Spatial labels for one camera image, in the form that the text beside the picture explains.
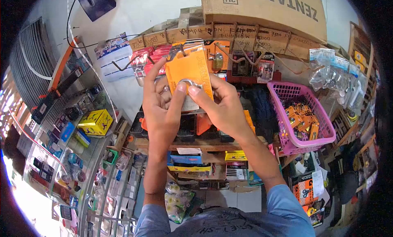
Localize person's right hand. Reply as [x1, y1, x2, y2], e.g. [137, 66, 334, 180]
[187, 74, 256, 143]

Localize handwritten cardboard strip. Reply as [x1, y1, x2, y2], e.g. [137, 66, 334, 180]
[129, 24, 320, 61]

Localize person's left index finger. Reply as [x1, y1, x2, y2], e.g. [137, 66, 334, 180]
[144, 57, 168, 95]

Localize orange packet with brass padlock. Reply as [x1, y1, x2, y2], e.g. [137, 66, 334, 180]
[204, 40, 231, 74]

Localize large cardboard box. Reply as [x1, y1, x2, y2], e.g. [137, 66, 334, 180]
[200, 0, 328, 45]

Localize person's right thumb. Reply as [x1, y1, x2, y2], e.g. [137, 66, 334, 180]
[187, 86, 219, 121]

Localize person's right index finger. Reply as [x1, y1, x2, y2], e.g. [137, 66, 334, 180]
[210, 74, 237, 95]

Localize pink plastic basket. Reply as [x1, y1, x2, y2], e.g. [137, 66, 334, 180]
[266, 81, 337, 156]

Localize orange scissors packet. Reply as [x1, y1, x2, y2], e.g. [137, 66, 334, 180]
[292, 175, 321, 207]

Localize bag of tape rolls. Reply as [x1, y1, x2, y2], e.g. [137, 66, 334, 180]
[164, 181, 198, 225]

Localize person's left fingers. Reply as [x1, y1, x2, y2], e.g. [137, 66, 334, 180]
[156, 81, 175, 110]

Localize yellow cardboard box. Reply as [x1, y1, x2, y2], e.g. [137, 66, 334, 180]
[77, 109, 114, 136]

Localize black bristle bundle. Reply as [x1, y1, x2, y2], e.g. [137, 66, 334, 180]
[244, 85, 278, 143]

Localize black hanging packet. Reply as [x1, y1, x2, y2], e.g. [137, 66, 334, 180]
[232, 50, 255, 78]

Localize person's left hand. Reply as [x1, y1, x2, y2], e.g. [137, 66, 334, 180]
[142, 57, 187, 153]

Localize orange padlock card packet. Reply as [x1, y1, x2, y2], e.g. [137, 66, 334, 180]
[165, 44, 215, 112]

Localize grey louvred window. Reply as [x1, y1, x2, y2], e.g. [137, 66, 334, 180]
[9, 17, 59, 112]

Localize wall calendar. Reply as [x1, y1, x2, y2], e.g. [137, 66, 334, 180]
[93, 32, 134, 83]

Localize row of red hanging packets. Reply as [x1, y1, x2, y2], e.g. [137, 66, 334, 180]
[130, 44, 173, 87]

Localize dark blue wall box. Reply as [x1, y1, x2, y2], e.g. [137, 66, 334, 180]
[76, 0, 117, 22]

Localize black cable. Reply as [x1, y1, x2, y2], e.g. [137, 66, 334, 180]
[66, 0, 142, 49]

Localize person's body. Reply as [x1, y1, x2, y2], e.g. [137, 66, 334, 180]
[133, 184, 317, 237]

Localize pile of small orange packets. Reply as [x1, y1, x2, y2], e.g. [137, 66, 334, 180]
[283, 102, 320, 141]

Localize wooden shelf with goods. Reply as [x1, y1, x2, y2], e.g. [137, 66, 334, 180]
[129, 108, 283, 191]

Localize bunch of clear hanging bags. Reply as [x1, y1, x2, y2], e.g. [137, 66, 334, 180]
[308, 48, 369, 115]

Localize full shop shelf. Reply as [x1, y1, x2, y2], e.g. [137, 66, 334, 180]
[325, 22, 383, 225]

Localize glass display counter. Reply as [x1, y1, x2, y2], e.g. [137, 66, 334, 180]
[21, 93, 148, 237]

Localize person's left thumb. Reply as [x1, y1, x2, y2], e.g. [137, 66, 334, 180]
[172, 83, 187, 124]

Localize hanging packet with red label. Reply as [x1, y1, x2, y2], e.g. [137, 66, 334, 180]
[257, 52, 276, 84]

